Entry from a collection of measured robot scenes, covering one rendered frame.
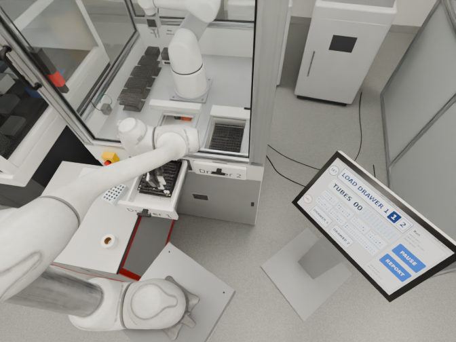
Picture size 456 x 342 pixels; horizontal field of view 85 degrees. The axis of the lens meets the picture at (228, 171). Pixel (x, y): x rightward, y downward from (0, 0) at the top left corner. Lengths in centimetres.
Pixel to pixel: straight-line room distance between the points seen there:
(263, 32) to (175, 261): 98
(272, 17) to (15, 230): 73
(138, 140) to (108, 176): 26
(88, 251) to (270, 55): 125
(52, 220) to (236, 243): 170
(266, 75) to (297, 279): 155
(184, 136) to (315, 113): 223
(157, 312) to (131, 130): 61
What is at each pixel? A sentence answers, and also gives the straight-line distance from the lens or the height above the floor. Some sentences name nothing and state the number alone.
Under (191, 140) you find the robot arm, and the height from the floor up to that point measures 136.
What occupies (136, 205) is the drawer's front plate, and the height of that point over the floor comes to 93.
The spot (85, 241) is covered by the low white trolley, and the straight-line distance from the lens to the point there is 155.
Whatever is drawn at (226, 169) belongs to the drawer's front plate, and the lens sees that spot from 133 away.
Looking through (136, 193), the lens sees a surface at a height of 84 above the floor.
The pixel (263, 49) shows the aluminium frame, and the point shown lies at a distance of 83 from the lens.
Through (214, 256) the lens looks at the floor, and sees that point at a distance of 210.
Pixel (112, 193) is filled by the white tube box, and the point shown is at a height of 80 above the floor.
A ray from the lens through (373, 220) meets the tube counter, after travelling 111.
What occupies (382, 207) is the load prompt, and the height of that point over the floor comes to 116.
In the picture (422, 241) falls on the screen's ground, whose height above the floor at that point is 115.
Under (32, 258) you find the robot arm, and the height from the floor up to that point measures 164.
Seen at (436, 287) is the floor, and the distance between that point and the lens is 249.
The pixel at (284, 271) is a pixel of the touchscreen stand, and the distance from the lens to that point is 206.
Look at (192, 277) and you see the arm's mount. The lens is 121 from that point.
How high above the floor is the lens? 204
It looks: 58 degrees down
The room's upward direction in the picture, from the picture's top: 5 degrees counter-clockwise
